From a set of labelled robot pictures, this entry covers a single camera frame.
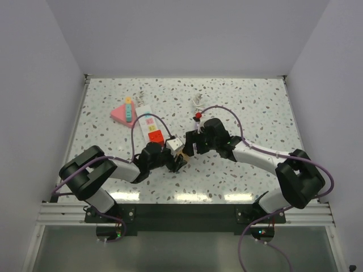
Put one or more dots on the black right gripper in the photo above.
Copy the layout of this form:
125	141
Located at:
191	137

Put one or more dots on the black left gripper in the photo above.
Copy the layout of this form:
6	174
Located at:
178	161

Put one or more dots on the tan cube plug adapter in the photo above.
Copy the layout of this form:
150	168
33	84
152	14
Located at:
185	157

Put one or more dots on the red cube plug adapter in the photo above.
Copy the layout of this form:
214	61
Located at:
156	137

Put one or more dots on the white multicolour power strip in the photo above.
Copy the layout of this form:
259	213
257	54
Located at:
146	121

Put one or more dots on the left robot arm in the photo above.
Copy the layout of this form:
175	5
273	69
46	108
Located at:
86	174

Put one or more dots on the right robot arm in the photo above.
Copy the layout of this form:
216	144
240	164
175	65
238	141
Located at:
299	180

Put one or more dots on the pink triangular power strip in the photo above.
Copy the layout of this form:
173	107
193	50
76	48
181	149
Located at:
125	114

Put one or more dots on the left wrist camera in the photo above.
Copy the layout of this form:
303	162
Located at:
175	145

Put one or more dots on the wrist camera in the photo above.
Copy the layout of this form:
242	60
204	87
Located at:
199	123
175	145

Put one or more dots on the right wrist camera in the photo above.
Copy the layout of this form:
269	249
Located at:
199	123

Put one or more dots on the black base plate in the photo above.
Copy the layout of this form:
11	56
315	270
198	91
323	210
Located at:
131	219

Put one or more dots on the aluminium frame rail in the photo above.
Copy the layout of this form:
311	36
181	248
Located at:
61	214

